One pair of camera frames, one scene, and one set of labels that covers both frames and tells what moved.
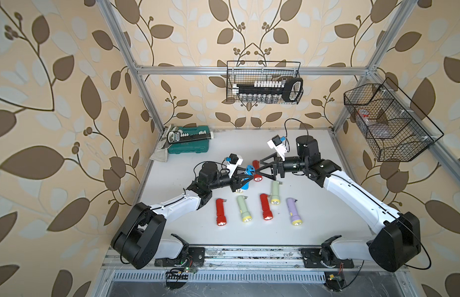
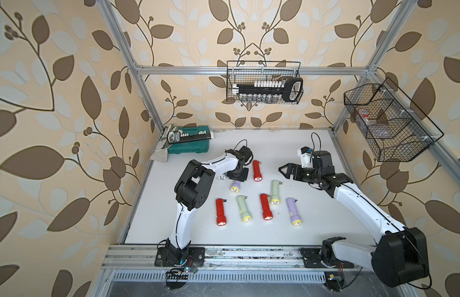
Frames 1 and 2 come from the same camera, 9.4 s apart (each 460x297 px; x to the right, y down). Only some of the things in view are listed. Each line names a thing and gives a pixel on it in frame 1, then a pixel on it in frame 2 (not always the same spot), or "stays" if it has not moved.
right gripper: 279,164 → 297,168
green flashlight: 275,198 stays
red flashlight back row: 257,177 stays
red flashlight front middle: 267,213 stays
